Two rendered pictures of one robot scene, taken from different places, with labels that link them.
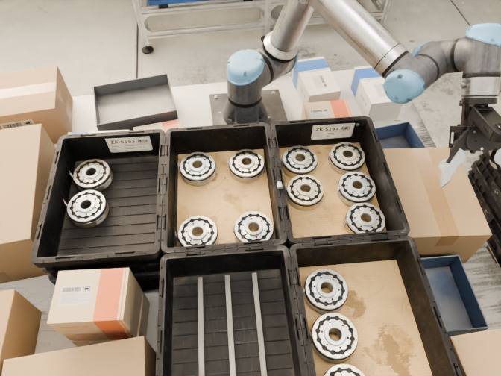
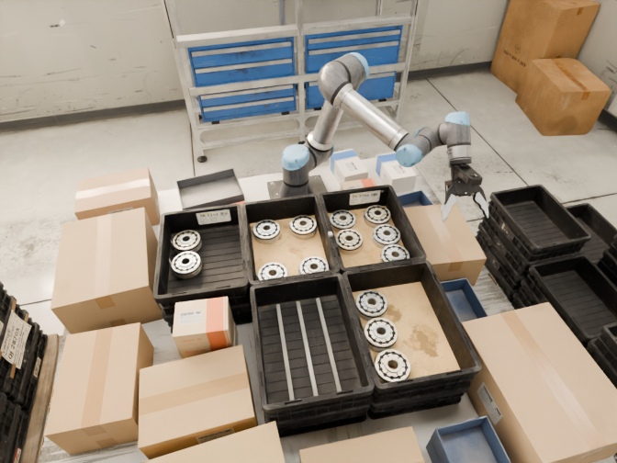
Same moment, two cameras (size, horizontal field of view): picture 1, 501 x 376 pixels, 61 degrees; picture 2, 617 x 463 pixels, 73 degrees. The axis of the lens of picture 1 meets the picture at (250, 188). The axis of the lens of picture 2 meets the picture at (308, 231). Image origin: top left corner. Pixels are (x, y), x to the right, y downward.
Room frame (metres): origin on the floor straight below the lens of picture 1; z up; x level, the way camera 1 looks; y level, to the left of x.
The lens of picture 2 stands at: (-0.37, 0.08, 2.00)
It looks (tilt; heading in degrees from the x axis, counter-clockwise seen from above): 46 degrees down; 356
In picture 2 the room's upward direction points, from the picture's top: 1 degrees counter-clockwise
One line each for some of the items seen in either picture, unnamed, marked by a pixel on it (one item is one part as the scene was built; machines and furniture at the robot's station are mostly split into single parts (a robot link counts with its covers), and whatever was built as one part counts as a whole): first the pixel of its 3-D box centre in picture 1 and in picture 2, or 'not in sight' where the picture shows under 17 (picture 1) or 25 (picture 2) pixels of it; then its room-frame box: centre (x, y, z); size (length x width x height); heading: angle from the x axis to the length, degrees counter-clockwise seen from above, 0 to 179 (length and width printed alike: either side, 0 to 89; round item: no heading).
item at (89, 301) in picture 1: (95, 301); (203, 322); (0.35, 0.35, 0.89); 0.16 x 0.12 x 0.07; 93
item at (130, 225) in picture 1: (111, 201); (205, 257); (0.63, 0.38, 0.87); 0.40 x 0.30 x 0.11; 5
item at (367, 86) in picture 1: (375, 92); (394, 172); (1.20, -0.46, 0.75); 0.20 x 0.12 x 0.09; 9
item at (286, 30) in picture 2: not in sight; (298, 29); (2.61, -0.11, 0.91); 1.70 x 0.10 x 0.05; 98
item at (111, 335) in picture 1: (103, 309); (207, 333); (0.35, 0.36, 0.81); 0.16 x 0.12 x 0.07; 91
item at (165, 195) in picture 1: (221, 183); (286, 236); (0.65, 0.08, 0.92); 0.40 x 0.30 x 0.02; 5
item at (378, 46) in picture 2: not in sight; (353, 69); (2.64, -0.51, 0.60); 0.72 x 0.03 x 0.56; 98
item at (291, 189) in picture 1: (305, 189); (349, 239); (0.68, -0.15, 0.86); 0.10 x 0.10 x 0.01
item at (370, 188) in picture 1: (356, 186); (387, 233); (0.69, -0.30, 0.86); 0.10 x 0.10 x 0.01
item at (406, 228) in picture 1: (333, 174); (368, 225); (0.68, -0.22, 0.92); 0.40 x 0.30 x 0.02; 5
